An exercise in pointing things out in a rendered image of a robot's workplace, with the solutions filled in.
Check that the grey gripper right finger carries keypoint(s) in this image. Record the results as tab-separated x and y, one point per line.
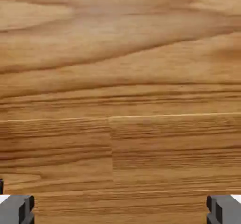
227	210

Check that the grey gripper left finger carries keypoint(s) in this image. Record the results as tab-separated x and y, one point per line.
13	210

